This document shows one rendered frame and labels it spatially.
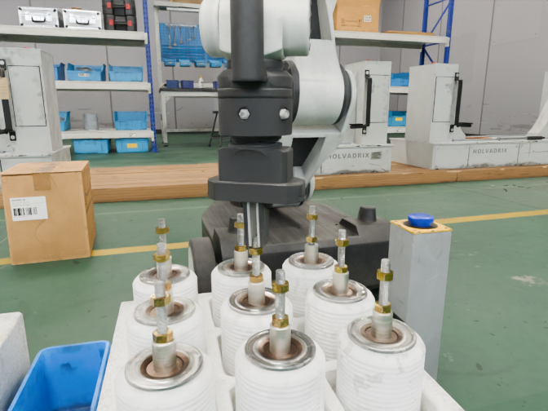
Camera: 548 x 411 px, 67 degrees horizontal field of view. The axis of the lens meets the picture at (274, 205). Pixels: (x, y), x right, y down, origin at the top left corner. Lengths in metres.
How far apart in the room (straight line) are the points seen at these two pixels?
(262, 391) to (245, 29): 0.35
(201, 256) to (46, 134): 1.74
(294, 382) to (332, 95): 0.66
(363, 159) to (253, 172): 2.33
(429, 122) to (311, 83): 2.27
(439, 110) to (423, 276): 2.52
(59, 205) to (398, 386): 1.26
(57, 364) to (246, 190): 0.47
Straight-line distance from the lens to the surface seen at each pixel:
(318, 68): 0.95
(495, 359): 1.01
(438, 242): 0.70
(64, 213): 1.53
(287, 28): 0.47
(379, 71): 2.90
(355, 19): 5.86
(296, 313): 0.69
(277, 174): 0.48
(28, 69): 2.56
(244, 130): 0.46
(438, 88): 3.15
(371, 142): 2.89
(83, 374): 0.81
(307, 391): 0.44
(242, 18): 0.44
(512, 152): 3.56
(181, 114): 8.81
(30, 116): 2.56
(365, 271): 1.08
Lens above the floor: 0.50
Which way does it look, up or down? 13 degrees down
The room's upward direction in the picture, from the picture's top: straight up
